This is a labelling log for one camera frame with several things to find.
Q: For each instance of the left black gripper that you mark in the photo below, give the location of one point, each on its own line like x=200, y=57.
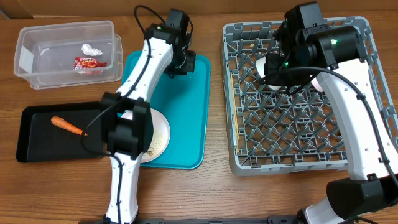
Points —
x=188, y=66

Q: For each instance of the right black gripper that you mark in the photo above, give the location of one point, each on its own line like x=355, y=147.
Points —
x=275, y=66

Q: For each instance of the pink white bowl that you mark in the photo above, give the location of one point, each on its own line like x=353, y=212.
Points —
x=316, y=85

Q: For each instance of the teal serving tray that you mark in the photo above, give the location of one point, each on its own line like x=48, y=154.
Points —
x=184, y=100

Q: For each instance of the white plate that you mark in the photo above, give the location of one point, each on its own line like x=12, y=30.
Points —
x=161, y=136

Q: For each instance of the white tissue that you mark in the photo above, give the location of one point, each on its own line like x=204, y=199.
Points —
x=87, y=49

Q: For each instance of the red snack wrapper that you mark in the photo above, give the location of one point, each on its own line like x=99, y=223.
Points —
x=82, y=63

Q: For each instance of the orange carrot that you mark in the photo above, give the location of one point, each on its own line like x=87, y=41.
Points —
x=61, y=123

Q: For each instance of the wooden chopstick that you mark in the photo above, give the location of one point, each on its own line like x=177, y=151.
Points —
x=234, y=114

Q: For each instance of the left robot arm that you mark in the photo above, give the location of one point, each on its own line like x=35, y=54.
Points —
x=126, y=121

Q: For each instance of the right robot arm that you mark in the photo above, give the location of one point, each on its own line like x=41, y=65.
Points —
x=337, y=59

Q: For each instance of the grey dishwasher rack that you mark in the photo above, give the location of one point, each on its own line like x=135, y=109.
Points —
x=278, y=133

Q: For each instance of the clear plastic storage bin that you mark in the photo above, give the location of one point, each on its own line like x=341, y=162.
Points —
x=45, y=55

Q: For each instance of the black rectangular tray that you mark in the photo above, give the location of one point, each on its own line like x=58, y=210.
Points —
x=40, y=140

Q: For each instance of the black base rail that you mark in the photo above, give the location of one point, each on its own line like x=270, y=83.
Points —
x=276, y=219

